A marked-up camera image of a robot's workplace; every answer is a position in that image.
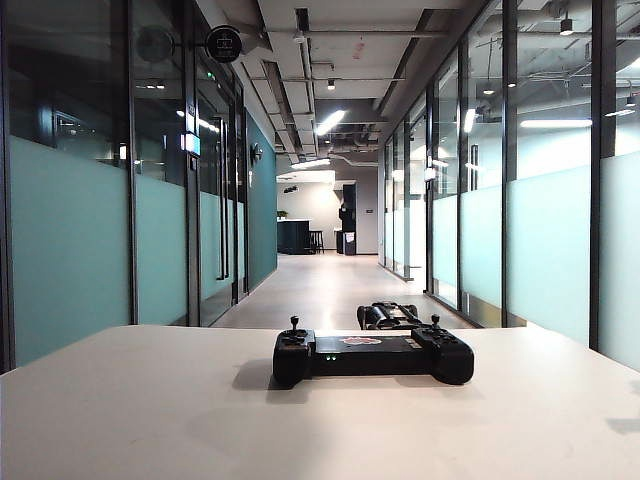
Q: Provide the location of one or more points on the red hanging ceiling tag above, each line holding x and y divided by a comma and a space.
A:
358, 48

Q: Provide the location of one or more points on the small green potted plant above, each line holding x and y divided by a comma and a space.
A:
282, 215

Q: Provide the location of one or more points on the small lit wall panel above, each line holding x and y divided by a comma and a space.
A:
430, 174

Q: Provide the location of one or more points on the dark counter cabinet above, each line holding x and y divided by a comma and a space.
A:
294, 237

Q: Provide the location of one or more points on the dark bar stool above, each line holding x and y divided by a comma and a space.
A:
317, 240

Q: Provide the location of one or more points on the linear ceiling light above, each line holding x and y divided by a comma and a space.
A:
330, 122

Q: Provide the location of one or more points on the tall black cabinet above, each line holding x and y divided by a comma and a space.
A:
349, 220

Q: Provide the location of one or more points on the black quadruped robot dog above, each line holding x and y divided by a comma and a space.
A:
387, 315

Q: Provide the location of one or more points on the round black hanging sign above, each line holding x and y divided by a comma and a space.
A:
223, 44

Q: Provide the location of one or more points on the black remote control with joysticks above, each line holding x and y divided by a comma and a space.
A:
370, 357

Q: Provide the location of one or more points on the lit door display panel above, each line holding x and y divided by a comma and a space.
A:
192, 143

